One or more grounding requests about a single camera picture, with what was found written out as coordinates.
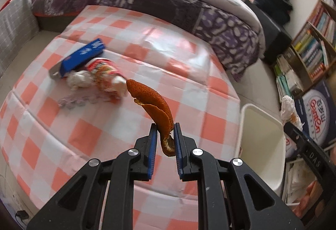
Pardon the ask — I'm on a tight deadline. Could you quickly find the row of tall books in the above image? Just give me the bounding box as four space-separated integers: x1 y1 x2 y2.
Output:
307 1 336 45

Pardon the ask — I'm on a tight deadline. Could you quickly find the black storage bench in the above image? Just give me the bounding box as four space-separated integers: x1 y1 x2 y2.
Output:
244 0 293 66

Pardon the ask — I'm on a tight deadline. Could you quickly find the clear plastic wrapper piece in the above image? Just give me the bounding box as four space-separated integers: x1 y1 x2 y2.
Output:
58 96 105 110

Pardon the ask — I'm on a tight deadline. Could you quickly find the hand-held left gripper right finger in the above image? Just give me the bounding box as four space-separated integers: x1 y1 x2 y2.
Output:
174 122 310 230

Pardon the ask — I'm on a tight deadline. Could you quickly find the black power adapter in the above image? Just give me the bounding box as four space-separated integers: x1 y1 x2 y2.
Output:
14 209 30 223

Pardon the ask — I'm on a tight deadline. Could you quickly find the red cloth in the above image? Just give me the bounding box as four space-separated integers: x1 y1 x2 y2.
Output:
0 0 19 10

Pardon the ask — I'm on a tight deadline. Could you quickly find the orange peel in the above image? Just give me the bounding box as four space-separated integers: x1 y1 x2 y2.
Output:
126 79 175 157

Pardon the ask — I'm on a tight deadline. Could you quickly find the white plastic bin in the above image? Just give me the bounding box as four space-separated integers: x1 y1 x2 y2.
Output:
235 104 288 192

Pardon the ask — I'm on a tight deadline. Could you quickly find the blue cardboard box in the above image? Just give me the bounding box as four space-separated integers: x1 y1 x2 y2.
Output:
49 39 106 80

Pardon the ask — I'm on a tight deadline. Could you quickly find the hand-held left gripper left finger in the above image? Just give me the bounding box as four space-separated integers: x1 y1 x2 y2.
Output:
26 123 158 230

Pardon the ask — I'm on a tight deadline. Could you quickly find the row of colourful books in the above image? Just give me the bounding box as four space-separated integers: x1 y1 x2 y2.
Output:
294 28 330 79

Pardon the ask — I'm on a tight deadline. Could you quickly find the purple patterned bed sheet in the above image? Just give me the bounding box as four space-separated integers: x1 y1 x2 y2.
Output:
31 0 261 82

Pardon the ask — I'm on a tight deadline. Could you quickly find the wooden bookshelf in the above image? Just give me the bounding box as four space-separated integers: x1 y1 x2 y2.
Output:
289 0 336 84

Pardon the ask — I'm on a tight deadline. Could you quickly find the pile of books on floor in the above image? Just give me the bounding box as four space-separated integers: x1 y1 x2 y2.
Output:
273 54 305 100

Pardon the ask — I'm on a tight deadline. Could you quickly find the red snack packet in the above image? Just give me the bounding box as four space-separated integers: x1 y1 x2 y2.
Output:
87 58 126 94

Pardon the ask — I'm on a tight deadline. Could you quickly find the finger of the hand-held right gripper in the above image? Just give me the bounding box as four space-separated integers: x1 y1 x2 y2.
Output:
283 122 336 189

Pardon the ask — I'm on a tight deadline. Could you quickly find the grey checked cloth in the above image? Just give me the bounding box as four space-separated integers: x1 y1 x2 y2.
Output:
0 0 40 73

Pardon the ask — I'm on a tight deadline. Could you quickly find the pile of black clothes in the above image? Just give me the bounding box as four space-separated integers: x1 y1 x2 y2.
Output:
253 0 293 25

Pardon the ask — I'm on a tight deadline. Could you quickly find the dark blue water case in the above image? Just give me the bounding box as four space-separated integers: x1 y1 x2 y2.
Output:
299 80 336 152

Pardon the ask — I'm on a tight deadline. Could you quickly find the orange checkered tablecloth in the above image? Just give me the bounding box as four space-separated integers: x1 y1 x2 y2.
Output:
0 5 242 230

